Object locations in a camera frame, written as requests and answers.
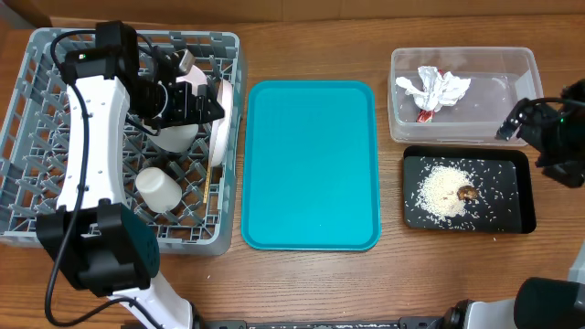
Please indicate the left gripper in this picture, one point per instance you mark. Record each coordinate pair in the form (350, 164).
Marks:
(195, 102)

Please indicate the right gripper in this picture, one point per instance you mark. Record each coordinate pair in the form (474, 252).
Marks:
(535, 120)

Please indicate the large white plate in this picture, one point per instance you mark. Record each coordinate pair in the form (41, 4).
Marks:
(219, 137)

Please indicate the pink small bowl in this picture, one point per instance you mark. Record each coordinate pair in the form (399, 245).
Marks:
(193, 79)

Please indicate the grey-green bowl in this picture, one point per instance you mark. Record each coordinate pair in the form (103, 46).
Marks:
(177, 139)

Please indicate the wooden chopstick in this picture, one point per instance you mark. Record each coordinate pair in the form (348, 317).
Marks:
(207, 183)

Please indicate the white cup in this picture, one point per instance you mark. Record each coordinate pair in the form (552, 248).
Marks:
(158, 190)

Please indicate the brown food scrap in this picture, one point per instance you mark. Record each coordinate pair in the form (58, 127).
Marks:
(467, 193)

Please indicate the white napkin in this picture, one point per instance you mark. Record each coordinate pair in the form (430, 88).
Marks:
(454, 89)

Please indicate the red sauce packet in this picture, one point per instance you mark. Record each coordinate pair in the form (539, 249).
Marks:
(426, 115)

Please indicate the pile of rice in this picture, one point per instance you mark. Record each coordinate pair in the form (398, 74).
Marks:
(430, 187)

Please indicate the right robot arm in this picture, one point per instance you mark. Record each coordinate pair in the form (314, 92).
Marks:
(555, 127)

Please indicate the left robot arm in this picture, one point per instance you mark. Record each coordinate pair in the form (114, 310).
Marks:
(95, 239)

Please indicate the grey dishwasher rack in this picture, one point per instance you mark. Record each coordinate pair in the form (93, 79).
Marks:
(35, 140)

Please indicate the clear plastic bin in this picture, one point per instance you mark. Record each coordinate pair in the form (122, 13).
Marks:
(500, 77)

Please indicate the black rectangular tray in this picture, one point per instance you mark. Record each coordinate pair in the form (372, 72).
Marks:
(518, 158)

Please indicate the teal plastic tray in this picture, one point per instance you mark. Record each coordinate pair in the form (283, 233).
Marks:
(310, 169)

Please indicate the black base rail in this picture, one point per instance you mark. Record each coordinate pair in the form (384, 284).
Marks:
(415, 322)

